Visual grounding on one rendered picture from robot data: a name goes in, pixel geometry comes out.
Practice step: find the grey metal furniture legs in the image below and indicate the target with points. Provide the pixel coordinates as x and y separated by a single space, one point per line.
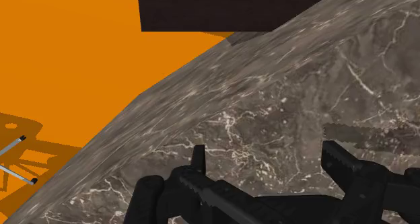
22 138

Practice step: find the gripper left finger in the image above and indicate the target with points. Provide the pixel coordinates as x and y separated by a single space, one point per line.
183 197

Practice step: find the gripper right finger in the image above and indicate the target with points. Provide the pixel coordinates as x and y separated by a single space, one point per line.
367 184

